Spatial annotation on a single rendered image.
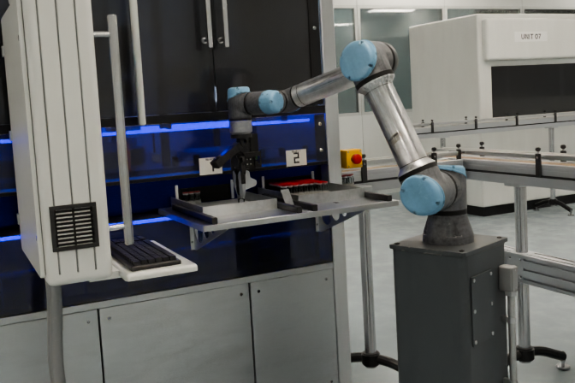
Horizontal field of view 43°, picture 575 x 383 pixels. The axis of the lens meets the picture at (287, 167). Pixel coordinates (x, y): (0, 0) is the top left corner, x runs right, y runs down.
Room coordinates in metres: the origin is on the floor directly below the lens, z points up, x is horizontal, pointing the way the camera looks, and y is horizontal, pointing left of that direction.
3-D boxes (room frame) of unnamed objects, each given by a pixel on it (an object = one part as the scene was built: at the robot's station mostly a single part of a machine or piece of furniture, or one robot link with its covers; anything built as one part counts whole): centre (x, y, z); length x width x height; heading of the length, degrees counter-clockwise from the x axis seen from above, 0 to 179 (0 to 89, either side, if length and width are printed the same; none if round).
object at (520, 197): (2.99, -0.96, 0.46); 0.09 x 0.09 x 0.77; 26
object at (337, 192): (2.63, -0.07, 0.90); 0.34 x 0.26 x 0.04; 26
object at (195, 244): (2.38, 0.27, 0.80); 0.34 x 0.03 x 0.13; 26
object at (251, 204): (2.48, 0.23, 0.90); 0.34 x 0.26 x 0.04; 26
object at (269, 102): (2.36, 0.05, 1.23); 0.11 x 0.11 x 0.08; 56
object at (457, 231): (2.15, -0.47, 0.84); 0.15 x 0.15 x 0.10
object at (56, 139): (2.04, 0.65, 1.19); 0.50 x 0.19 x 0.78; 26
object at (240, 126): (2.41, 0.15, 1.15); 0.08 x 0.08 x 0.05
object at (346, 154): (2.85, -0.25, 1.00); 0.08 x 0.07 x 0.07; 26
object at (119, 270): (2.10, 0.48, 0.79); 0.45 x 0.28 x 0.03; 25
